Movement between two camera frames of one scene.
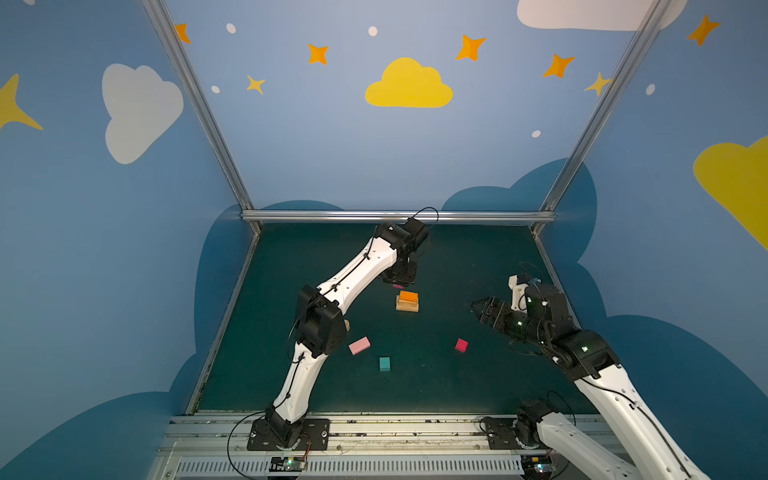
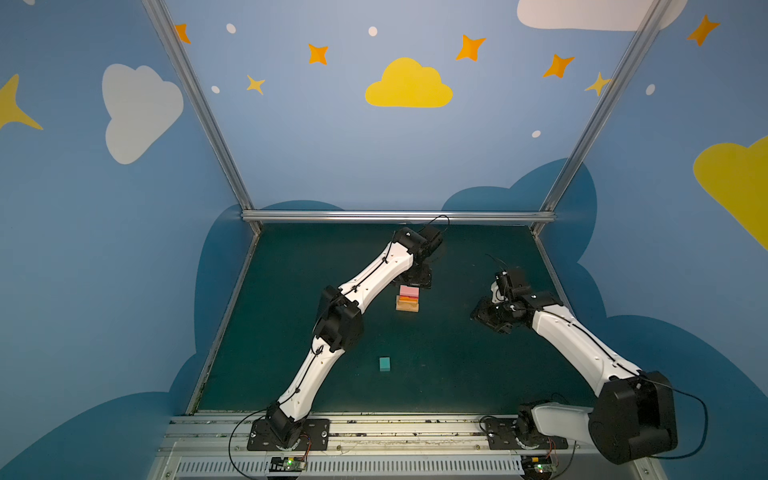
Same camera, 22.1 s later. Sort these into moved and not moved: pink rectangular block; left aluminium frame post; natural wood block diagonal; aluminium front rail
Moved: pink rectangular block
Not moved: left aluminium frame post; natural wood block diagonal; aluminium front rail
